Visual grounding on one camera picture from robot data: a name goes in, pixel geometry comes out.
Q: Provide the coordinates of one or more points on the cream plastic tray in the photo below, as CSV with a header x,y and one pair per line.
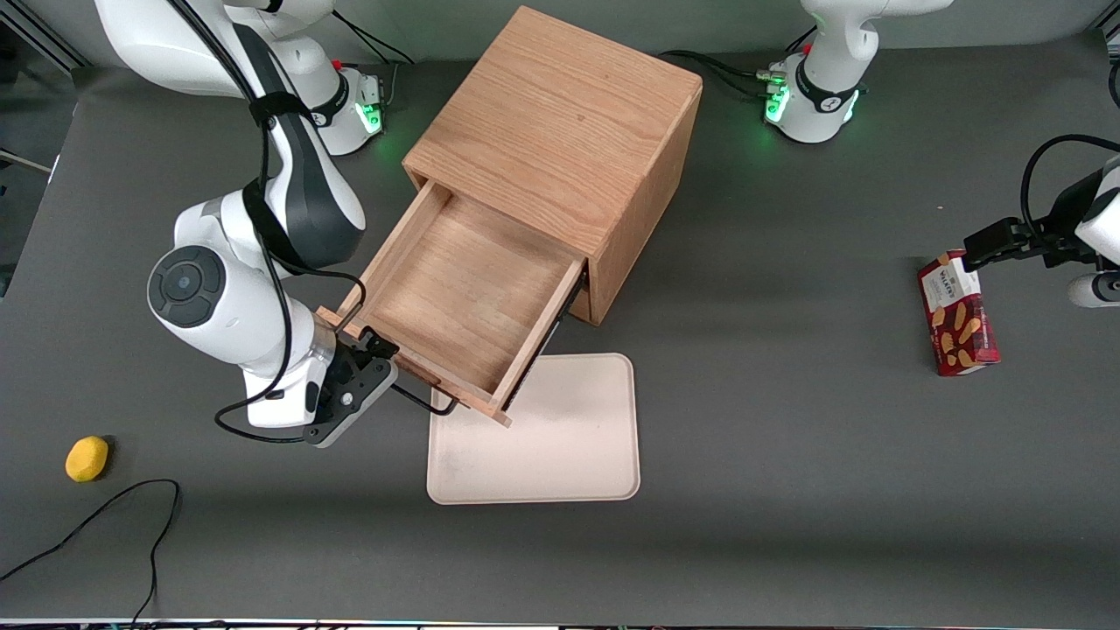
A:
x,y
560,437

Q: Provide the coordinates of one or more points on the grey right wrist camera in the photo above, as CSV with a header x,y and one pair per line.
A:
x,y
350,402

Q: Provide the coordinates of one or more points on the red shortbread cookie box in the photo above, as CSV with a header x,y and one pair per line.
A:
x,y
958,332

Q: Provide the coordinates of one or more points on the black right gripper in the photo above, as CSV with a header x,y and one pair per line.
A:
x,y
348,362

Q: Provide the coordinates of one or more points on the yellow lemon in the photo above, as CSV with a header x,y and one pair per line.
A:
x,y
87,458

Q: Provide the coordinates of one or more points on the dark aluminium frame rail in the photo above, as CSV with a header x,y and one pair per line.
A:
x,y
48,37

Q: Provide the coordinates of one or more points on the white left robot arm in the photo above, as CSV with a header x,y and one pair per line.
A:
x,y
822,96

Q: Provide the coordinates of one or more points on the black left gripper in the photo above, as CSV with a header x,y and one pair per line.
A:
x,y
1061,220

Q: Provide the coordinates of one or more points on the oak wooden cabinet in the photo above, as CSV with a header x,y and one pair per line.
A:
x,y
569,114

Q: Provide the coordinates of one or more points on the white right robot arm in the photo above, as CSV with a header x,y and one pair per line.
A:
x,y
227,315

